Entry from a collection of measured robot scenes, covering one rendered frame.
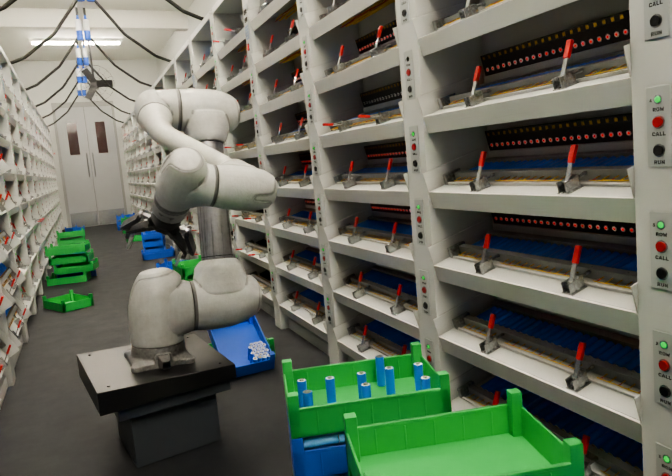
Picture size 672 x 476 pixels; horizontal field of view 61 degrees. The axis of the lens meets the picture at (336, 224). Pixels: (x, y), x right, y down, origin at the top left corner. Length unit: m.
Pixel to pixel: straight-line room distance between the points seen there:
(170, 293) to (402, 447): 0.95
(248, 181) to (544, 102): 0.68
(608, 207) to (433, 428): 0.48
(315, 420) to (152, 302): 0.80
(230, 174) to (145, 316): 0.57
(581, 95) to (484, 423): 0.59
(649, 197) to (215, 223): 1.24
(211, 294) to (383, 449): 0.92
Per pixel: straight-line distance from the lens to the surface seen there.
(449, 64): 1.57
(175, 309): 1.76
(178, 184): 1.34
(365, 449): 1.01
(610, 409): 1.20
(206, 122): 1.87
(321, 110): 2.14
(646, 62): 1.03
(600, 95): 1.09
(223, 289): 1.78
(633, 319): 1.10
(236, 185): 1.39
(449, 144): 1.54
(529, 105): 1.21
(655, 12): 1.03
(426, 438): 1.03
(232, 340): 2.50
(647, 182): 1.03
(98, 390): 1.69
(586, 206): 1.12
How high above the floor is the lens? 0.81
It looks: 6 degrees down
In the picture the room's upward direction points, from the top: 5 degrees counter-clockwise
